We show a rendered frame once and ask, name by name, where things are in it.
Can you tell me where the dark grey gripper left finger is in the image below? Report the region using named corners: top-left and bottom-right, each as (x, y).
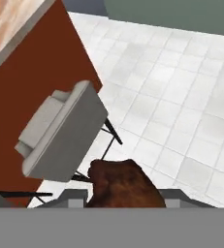
top-left (35, 188), bottom-right (89, 209)

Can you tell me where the red-brown dining counter, marble top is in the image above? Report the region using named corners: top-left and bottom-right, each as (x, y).
top-left (0, 0), bottom-right (104, 208)

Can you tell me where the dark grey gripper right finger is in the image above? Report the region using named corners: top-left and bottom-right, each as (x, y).
top-left (157, 188), bottom-right (218, 209)

